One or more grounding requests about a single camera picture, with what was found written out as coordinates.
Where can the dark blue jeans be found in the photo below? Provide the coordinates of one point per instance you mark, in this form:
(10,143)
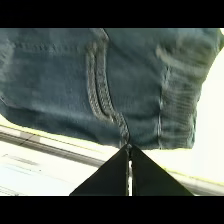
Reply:
(60,80)

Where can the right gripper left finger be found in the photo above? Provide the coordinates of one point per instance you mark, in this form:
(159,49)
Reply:
(110,176)

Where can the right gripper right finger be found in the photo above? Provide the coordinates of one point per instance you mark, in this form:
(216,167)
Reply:
(150,176)

